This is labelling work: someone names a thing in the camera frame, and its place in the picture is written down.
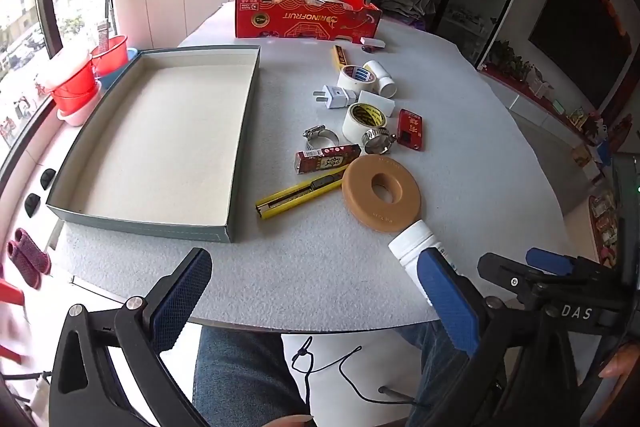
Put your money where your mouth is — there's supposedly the large white bottle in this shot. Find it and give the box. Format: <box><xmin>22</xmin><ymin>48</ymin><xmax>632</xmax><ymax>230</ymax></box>
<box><xmin>388</xmin><ymin>219</ymin><xmax>458</xmax><ymax>280</ymax></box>

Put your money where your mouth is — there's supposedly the metal hose clamp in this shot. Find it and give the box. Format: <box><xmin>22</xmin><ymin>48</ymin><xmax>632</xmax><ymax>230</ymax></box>
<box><xmin>302</xmin><ymin>125</ymin><xmax>340</xmax><ymax>151</ymax></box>
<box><xmin>361</xmin><ymin>128</ymin><xmax>398</xmax><ymax>156</ymax></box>

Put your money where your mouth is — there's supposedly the person's right leg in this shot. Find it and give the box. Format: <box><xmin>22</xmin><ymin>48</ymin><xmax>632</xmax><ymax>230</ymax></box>
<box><xmin>392</xmin><ymin>321</ymin><xmax>473</xmax><ymax>427</ymax></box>

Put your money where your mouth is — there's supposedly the yellow utility knife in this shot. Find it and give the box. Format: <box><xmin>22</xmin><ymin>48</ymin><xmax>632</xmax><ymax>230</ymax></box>
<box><xmin>255</xmin><ymin>173</ymin><xmax>347</xmax><ymax>221</ymax></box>

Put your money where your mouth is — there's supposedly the white power adapter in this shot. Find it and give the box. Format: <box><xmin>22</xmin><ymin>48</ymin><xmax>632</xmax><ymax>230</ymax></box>
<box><xmin>312</xmin><ymin>85</ymin><xmax>360</xmax><ymax>111</ymax></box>

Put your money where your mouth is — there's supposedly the black-framed window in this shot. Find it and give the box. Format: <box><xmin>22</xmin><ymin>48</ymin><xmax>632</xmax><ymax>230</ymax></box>
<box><xmin>0</xmin><ymin>0</ymin><xmax>114</xmax><ymax>168</ymax></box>

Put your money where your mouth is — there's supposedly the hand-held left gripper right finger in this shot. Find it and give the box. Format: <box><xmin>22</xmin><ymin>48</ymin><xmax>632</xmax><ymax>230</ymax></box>
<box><xmin>405</xmin><ymin>248</ymin><xmax>606</xmax><ymax>427</ymax></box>

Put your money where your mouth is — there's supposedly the person's left leg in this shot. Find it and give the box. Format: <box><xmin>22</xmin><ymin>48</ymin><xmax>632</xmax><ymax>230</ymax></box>
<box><xmin>192</xmin><ymin>326</ymin><xmax>312</xmax><ymax>427</ymax></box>

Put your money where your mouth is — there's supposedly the red basin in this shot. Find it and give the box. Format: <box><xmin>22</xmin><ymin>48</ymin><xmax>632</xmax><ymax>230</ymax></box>
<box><xmin>90</xmin><ymin>35</ymin><xmax>129</xmax><ymax>78</ymax></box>

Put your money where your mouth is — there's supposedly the red printed cardboard box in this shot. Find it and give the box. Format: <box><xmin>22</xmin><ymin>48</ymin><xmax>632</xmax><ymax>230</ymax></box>
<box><xmin>234</xmin><ymin>0</ymin><xmax>383</xmax><ymax>45</ymax></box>

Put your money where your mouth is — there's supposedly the person's leg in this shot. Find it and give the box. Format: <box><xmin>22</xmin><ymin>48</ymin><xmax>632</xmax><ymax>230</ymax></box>
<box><xmin>392</xmin><ymin>321</ymin><xmax>473</xmax><ymax>427</ymax></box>
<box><xmin>192</xmin><ymin>326</ymin><xmax>312</xmax><ymax>427</ymax></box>

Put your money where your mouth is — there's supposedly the red plastic stool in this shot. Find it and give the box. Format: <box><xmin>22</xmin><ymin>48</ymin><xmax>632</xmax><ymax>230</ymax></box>
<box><xmin>0</xmin><ymin>279</ymin><xmax>28</xmax><ymax>364</ymax></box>

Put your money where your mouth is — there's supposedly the small white box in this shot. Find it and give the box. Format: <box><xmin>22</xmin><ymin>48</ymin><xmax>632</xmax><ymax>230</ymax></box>
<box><xmin>357</xmin><ymin>90</ymin><xmax>396</xmax><ymax>116</ymax></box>

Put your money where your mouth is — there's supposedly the tape roll blue red core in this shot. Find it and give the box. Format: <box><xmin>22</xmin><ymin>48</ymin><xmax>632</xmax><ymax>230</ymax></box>
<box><xmin>336</xmin><ymin>64</ymin><xmax>378</xmax><ymax>94</ymax></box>

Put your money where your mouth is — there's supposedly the black cord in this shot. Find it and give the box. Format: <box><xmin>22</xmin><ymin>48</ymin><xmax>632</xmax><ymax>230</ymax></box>
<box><xmin>291</xmin><ymin>341</ymin><xmax>431</xmax><ymax>410</ymax></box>

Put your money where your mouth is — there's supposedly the pink basin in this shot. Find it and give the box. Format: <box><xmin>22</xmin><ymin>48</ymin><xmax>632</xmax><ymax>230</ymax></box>
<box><xmin>56</xmin><ymin>89</ymin><xmax>104</xmax><ymax>128</ymax></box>

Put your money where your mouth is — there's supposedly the small white bottle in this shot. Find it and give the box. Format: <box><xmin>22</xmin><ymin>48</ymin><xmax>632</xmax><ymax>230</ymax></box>
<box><xmin>362</xmin><ymin>60</ymin><xmax>398</xmax><ymax>99</ymax></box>

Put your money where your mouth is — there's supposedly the tape roll yellow black core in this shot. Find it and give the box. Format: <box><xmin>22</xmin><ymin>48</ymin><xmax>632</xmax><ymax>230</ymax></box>
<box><xmin>342</xmin><ymin>102</ymin><xmax>390</xmax><ymax>142</ymax></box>

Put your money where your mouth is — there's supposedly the green potted plant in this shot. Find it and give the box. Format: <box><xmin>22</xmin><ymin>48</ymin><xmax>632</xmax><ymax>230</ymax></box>
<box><xmin>486</xmin><ymin>38</ymin><xmax>532</xmax><ymax>81</ymax></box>

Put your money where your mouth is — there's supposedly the red playing card box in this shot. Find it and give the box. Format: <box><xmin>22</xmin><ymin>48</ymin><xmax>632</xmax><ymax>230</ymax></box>
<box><xmin>293</xmin><ymin>144</ymin><xmax>362</xmax><ymax>174</ymax></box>

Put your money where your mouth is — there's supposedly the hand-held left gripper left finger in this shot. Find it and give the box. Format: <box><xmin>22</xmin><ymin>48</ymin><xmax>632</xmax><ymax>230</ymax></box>
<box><xmin>48</xmin><ymin>248</ymin><xmax>213</xmax><ymax>427</ymax></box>

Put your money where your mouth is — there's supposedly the tan ring disc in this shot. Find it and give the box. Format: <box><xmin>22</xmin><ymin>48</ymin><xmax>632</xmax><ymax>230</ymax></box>
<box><xmin>341</xmin><ymin>155</ymin><xmax>422</xmax><ymax>235</ymax></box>

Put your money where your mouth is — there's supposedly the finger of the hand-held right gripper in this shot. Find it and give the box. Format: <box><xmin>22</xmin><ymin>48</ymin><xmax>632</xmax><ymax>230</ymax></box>
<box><xmin>526</xmin><ymin>248</ymin><xmax>618</xmax><ymax>282</ymax></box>
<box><xmin>477</xmin><ymin>252</ymin><xmax>547</xmax><ymax>304</ymax></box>

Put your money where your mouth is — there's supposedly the black television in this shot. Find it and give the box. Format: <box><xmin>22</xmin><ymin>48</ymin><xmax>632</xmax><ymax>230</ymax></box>
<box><xmin>528</xmin><ymin>0</ymin><xmax>632</xmax><ymax>110</ymax></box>

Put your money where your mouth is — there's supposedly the person's right hand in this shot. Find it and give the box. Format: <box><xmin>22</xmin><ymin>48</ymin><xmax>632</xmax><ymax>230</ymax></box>
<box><xmin>597</xmin><ymin>341</ymin><xmax>640</xmax><ymax>380</ymax></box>

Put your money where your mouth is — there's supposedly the grey-green shallow tray box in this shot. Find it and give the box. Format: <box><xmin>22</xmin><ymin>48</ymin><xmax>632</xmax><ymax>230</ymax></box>
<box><xmin>46</xmin><ymin>46</ymin><xmax>262</xmax><ymax>244</ymax></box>

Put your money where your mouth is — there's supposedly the pile of folded cloth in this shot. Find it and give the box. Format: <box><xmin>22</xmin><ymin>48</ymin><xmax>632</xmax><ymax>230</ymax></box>
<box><xmin>375</xmin><ymin>0</ymin><xmax>437</xmax><ymax>28</ymax></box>

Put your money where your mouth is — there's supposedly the red bucket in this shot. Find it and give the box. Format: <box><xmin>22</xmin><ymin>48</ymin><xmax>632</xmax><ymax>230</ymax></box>
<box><xmin>45</xmin><ymin>52</ymin><xmax>101</xmax><ymax>114</ymax></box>

